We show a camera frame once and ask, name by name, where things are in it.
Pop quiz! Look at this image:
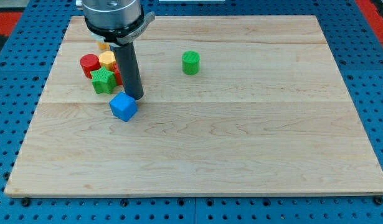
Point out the yellow block under arm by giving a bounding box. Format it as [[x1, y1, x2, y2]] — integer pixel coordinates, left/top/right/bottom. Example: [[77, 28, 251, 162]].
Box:
[[97, 42, 110, 50]]

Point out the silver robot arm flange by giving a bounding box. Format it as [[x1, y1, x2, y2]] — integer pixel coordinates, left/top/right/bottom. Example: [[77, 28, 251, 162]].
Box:
[[75, 0, 155, 47]]

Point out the blue cube block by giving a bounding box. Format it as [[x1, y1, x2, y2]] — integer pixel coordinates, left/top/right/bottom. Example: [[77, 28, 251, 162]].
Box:
[[109, 92, 138, 122]]

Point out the green cylinder block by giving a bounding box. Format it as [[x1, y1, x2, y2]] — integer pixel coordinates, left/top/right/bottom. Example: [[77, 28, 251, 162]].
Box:
[[182, 50, 201, 75]]

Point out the light wooden board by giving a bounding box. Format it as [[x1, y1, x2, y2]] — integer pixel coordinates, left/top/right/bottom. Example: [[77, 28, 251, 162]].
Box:
[[5, 16, 383, 198]]

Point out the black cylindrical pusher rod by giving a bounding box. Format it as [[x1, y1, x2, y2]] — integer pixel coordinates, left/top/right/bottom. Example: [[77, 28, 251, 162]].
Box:
[[112, 42, 144, 100]]

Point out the red block behind rod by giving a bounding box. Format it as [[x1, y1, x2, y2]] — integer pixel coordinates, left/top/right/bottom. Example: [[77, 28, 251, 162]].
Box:
[[113, 63, 123, 85]]

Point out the green star block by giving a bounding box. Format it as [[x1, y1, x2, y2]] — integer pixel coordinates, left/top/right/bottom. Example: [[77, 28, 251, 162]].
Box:
[[91, 67, 117, 94]]

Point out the yellow hexagon block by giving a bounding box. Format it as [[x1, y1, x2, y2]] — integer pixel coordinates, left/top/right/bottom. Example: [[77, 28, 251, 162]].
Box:
[[98, 50, 116, 72]]

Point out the red cylinder block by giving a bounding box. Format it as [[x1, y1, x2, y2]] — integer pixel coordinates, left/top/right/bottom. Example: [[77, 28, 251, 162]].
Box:
[[79, 54, 101, 79]]

